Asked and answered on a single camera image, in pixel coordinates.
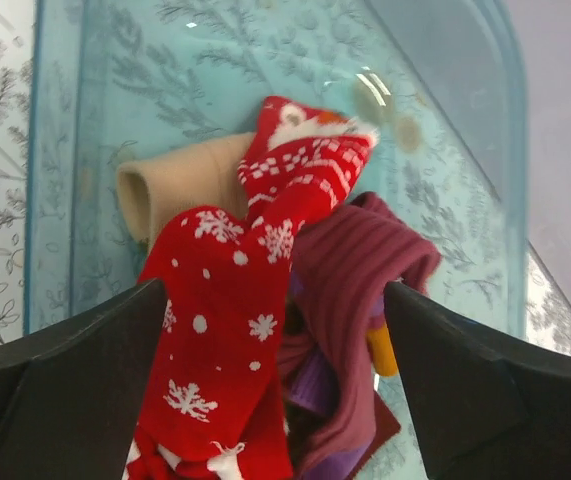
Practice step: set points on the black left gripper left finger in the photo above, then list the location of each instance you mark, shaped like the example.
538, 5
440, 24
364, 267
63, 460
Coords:
70, 394

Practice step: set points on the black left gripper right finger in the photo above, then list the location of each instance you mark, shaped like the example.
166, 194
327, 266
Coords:
484, 404

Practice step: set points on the maroon sock with orange cuff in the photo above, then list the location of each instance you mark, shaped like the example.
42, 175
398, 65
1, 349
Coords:
320, 386

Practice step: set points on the red sock with white pattern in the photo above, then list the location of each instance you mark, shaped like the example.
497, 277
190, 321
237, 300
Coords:
214, 376

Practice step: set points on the maroon purple striped sock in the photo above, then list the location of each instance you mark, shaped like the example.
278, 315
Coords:
341, 267

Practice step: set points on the beige striped sock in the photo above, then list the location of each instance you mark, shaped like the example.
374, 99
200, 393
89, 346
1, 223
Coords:
151, 192

